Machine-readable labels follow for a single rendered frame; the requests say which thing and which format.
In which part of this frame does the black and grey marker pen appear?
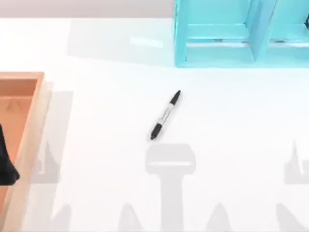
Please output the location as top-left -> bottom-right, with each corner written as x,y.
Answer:
150,89 -> 182,141

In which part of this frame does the light blue rack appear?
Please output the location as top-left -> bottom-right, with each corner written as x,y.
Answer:
173,0 -> 309,69

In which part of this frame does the shallow salmon-coloured box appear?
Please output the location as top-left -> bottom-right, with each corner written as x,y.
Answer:
0,72 -> 52,232

